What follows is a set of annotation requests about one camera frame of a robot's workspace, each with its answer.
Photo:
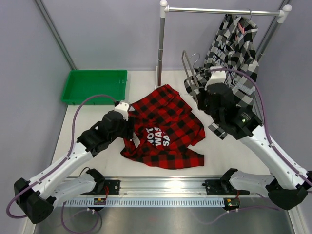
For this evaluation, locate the pink clothes hanger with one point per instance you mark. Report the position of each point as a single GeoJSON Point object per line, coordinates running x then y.
{"type": "Point", "coordinates": [241, 28]}

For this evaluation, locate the metal clothes rack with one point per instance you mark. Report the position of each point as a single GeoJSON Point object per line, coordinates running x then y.
{"type": "Point", "coordinates": [279, 18]}

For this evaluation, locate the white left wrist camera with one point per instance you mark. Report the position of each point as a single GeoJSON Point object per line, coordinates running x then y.
{"type": "Point", "coordinates": [123, 108]}

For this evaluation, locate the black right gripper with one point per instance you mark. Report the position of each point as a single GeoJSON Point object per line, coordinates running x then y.
{"type": "Point", "coordinates": [201, 105]}

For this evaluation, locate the white slotted cable duct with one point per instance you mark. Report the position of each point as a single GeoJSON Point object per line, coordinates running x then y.
{"type": "Point", "coordinates": [162, 202]}

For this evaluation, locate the black white plaid shirt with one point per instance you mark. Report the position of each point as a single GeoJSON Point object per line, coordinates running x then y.
{"type": "Point", "coordinates": [235, 53]}

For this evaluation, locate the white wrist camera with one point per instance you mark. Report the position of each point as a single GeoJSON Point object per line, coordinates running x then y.
{"type": "Point", "coordinates": [218, 75]}
{"type": "Point", "coordinates": [123, 108]}

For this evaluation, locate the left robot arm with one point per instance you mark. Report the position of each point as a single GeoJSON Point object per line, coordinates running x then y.
{"type": "Point", "coordinates": [38, 196]}

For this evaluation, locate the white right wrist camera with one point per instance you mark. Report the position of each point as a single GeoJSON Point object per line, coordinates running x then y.
{"type": "Point", "coordinates": [218, 75]}

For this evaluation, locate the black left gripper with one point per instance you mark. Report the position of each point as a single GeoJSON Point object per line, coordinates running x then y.
{"type": "Point", "coordinates": [127, 133]}

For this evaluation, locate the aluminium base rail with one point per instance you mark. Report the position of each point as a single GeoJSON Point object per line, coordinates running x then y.
{"type": "Point", "coordinates": [161, 186]}

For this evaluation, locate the red black plaid shirt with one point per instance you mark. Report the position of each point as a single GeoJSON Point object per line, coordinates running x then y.
{"type": "Point", "coordinates": [165, 127]}

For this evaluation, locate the green plastic tray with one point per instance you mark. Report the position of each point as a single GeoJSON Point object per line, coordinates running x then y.
{"type": "Point", "coordinates": [82, 84]}

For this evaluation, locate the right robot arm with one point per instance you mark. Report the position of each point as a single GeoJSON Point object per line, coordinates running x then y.
{"type": "Point", "coordinates": [288, 183]}

